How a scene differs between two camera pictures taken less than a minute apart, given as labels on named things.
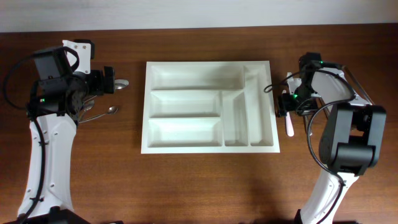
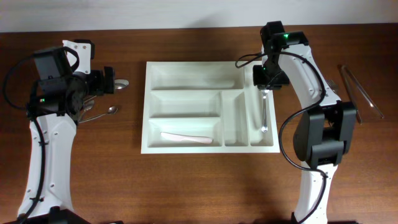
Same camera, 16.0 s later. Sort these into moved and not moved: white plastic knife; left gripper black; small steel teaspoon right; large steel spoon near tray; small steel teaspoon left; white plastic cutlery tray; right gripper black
Moved: white plastic knife; right gripper black
Not moved: small steel teaspoon left; small steel teaspoon right; white plastic cutlery tray; left gripper black; large steel spoon near tray
